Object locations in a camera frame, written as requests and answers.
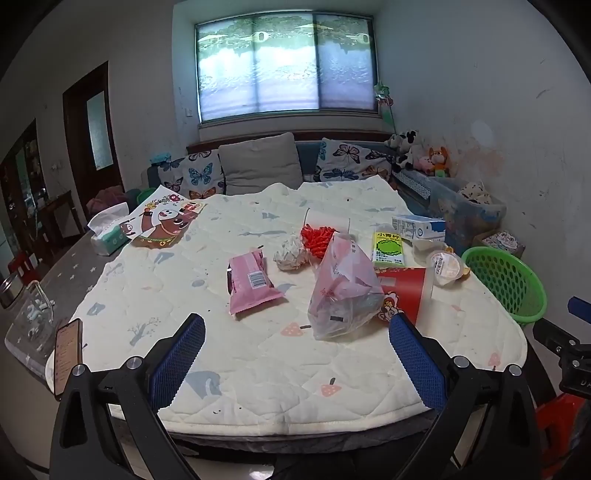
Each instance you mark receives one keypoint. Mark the clear pink plastic bag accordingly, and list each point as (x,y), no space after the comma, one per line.
(344,286)

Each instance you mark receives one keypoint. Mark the black smartphone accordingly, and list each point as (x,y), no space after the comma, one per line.
(68,355)

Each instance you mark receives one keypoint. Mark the clear plastic storage box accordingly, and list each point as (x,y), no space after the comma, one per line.
(461,217)

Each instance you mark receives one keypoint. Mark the butterfly print pillow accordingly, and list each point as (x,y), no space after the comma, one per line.
(196,175)
(351,159)

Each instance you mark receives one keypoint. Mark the black white cow plush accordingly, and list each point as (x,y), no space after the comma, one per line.
(406,145)

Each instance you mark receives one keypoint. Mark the green bowl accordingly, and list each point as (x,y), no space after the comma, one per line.
(147,196)

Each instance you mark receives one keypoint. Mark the grey cushion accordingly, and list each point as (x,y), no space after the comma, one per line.
(258,164)

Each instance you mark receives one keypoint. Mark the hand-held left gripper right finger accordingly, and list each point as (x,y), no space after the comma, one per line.
(413,360)

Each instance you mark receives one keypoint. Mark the green white tissue box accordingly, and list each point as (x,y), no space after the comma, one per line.
(108,235)

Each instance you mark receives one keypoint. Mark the colourful pinwheel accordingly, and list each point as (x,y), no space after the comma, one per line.
(384,99)

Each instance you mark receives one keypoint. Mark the pink plush toy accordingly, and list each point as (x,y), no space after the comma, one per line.
(422,164)

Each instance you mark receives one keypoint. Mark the clear plastic jelly cup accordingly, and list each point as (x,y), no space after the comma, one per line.
(445,267)

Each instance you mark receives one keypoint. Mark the dark wooden door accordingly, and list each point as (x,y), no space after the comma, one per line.
(76,138)

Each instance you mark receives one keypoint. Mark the white blue milk carton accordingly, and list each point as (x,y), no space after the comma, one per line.
(420,227)

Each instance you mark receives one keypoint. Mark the pink cloth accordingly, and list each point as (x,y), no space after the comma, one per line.
(106,198)

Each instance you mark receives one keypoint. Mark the blue sofa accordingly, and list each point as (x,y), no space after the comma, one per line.
(307,154)

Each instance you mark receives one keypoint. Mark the white paper ball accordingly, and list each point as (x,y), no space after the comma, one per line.
(290,254)

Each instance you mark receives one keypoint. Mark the large window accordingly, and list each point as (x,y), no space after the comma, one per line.
(286,69)

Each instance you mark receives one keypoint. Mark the red plastic stool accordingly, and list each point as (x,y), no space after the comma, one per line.
(561,424)

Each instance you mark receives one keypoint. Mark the grey star tablecloth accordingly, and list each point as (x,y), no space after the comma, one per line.
(74,272)

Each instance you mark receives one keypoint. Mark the teal plastic toy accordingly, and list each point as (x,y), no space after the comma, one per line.
(160,158)

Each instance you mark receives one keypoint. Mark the clear acrylic container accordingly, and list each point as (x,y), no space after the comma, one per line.
(27,323)

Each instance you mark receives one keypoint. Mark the red paper bucket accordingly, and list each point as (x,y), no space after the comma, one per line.
(406,288)

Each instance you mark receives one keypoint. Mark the red net bundle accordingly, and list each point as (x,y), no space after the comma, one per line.
(316,240)

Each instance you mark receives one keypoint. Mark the dark wooden cabinet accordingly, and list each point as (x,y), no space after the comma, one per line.
(18,184)

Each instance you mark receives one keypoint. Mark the white printed quilted blanket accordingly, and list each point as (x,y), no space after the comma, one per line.
(221,258)

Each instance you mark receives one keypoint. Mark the patterned white cloth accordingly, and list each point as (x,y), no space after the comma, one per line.
(475,193)

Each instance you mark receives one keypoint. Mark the dark wooden chair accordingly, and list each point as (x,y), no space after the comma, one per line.
(57,221)

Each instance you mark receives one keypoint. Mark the orange fox plush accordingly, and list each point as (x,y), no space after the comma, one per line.
(439,159)

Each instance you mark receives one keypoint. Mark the small red stool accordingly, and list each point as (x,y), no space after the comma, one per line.
(23,267)

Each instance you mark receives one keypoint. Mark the pink snack packet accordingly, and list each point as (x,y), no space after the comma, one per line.
(251,281)

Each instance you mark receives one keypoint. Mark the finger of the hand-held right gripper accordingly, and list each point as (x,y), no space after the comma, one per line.
(554,336)
(581,310)

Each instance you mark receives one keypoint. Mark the green plastic basket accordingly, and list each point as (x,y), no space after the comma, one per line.
(512,281)

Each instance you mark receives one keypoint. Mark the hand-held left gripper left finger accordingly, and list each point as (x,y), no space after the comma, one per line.
(182,350)

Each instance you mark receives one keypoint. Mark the green yellow drink carton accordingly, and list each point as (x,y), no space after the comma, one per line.
(388,249)

